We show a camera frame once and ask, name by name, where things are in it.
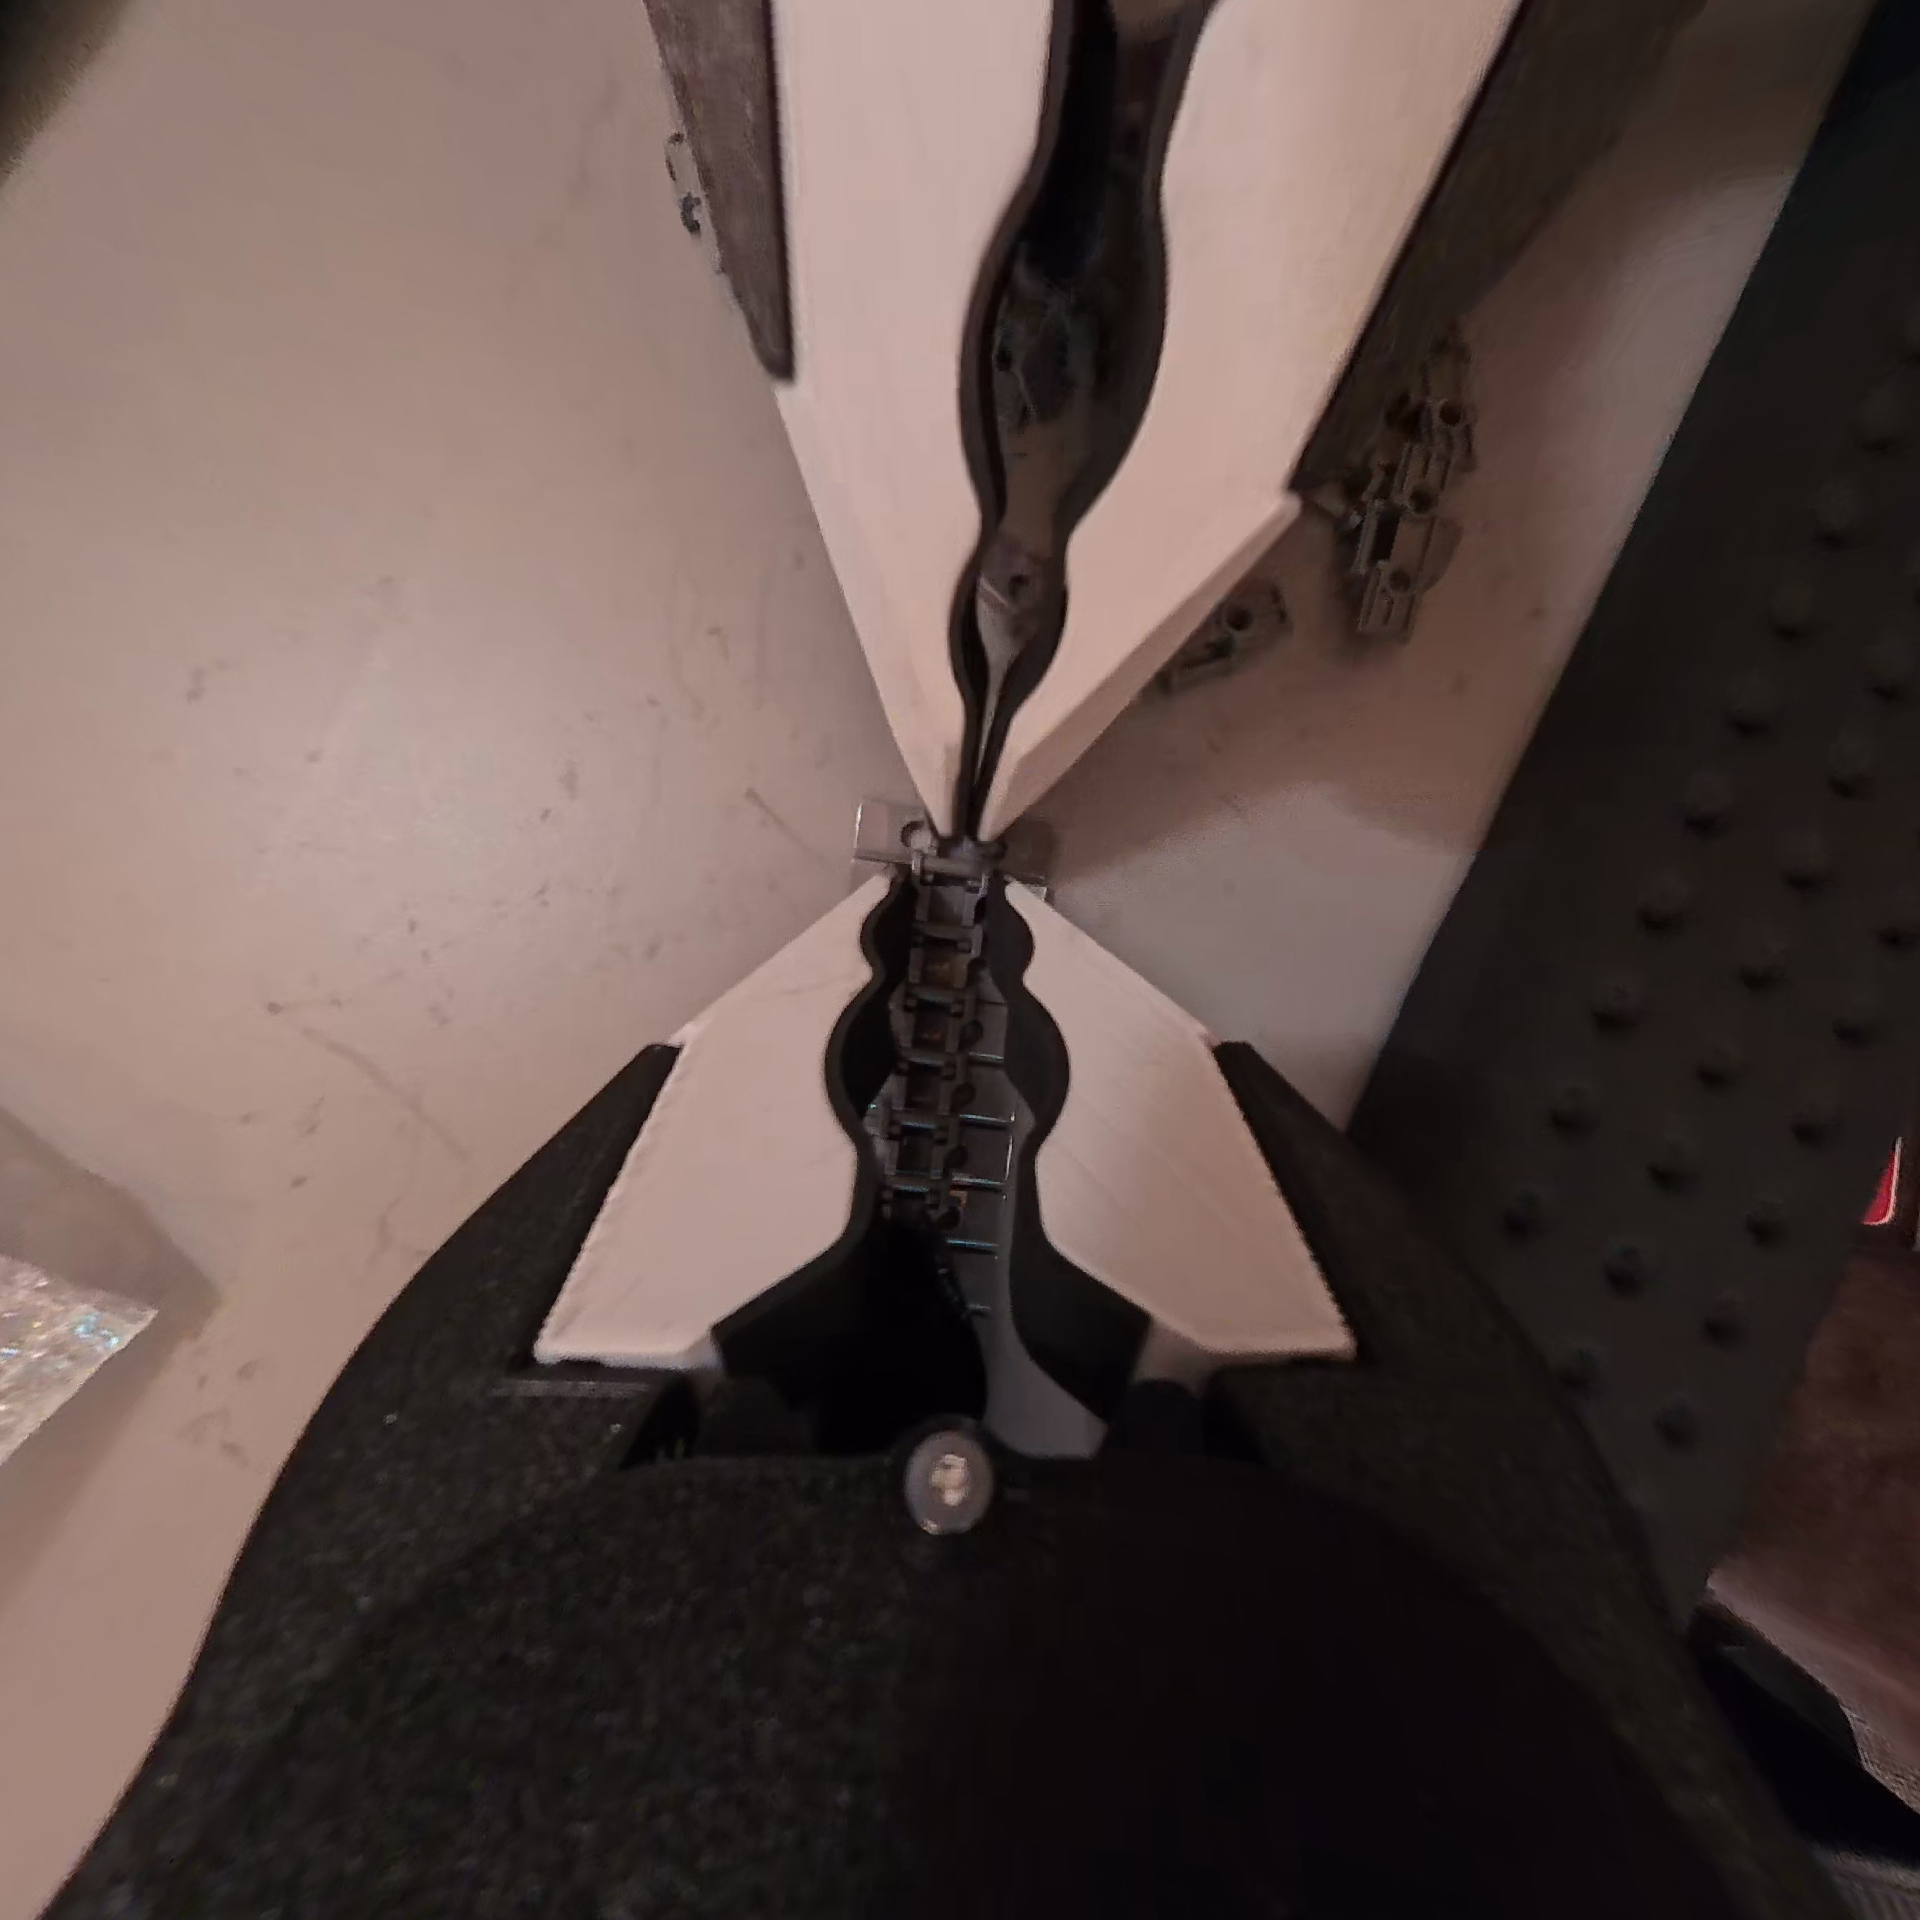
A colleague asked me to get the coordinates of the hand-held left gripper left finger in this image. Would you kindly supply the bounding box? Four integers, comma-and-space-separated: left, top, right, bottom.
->
532, 875, 903, 1373

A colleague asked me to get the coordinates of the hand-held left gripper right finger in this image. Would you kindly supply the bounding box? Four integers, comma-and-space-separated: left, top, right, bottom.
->
997, 875, 1357, 1377

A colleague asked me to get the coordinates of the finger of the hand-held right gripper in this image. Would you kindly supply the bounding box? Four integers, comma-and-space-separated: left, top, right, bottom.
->
768, 0, 1124, 825
984, 0, 1530, 828

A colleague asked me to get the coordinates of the pile of grey track pieces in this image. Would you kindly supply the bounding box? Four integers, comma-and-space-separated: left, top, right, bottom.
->
989, 241, 1482, 694

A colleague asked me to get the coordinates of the grey toy track chain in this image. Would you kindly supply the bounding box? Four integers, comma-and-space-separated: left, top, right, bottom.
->
861, 862, 1057, 1356

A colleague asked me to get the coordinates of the grey desk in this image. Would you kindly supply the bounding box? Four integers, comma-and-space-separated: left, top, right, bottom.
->
0, 0, 1876, 1653

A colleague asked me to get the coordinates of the crumpled clear plastic bag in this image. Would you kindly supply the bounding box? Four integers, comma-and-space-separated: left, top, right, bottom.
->
0, 1252, 162, 1468

